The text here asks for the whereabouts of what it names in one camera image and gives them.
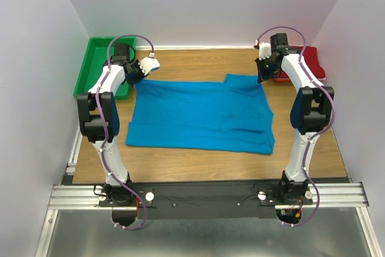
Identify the blue t shirt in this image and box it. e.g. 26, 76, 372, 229
126, 74, 275, 155

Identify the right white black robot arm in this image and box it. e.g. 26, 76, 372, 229
254, 33, 334, 204

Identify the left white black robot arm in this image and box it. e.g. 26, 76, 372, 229
77, 43, 145, 206

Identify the green plastic tray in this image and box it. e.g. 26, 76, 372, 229
73, 37, 137, 100

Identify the folded red t shirt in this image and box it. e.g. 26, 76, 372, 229
279, 45, 327, 79

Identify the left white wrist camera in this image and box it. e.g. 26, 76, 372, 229
138, 57, 161, 76

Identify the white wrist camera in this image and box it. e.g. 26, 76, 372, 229
138, 57, 161, 76
259, 42, 271, 60

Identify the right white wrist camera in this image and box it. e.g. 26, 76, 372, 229
259, 42, 271, 60

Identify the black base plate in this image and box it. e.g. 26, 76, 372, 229
96, 179, 313, 226

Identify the aluminium frame rail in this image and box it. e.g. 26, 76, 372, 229
48, 183, 369, 210

